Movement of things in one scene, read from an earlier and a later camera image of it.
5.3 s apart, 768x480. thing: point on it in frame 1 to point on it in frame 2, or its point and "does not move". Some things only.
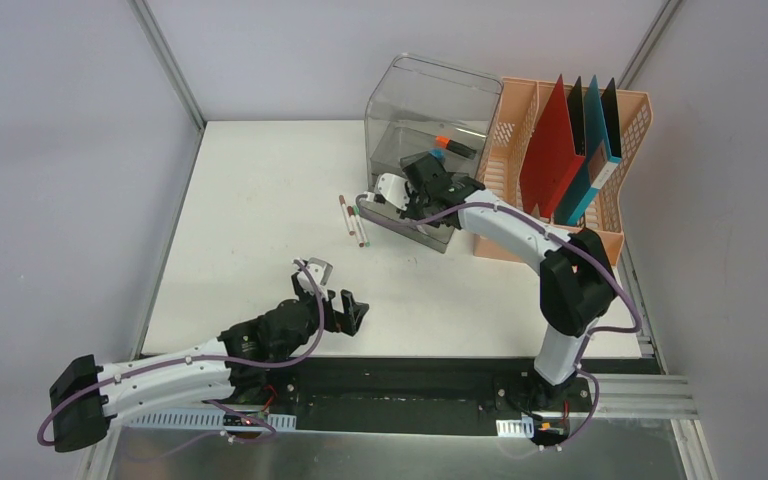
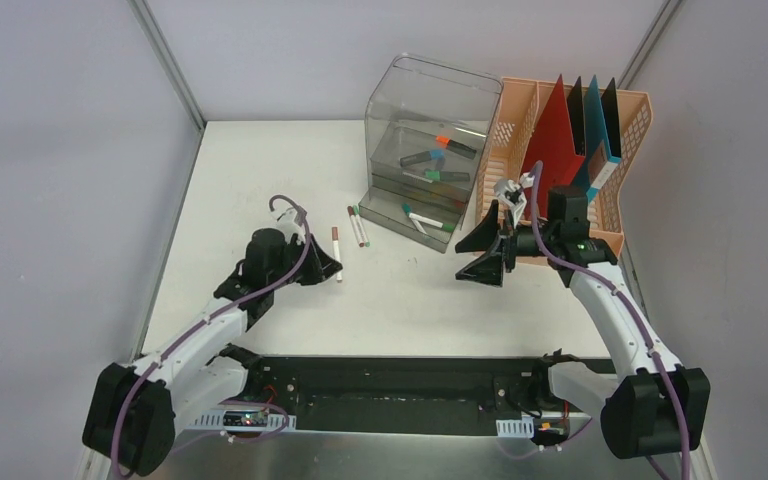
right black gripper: x=409 y=212 to x=486 y=268
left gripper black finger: x=354 y=312 to x=329 y=264
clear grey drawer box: x=419 y=107 does not move
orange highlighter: x=455 y=147 does not move
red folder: x=551 y=162 does not move
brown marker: x=356 y=227 does not move
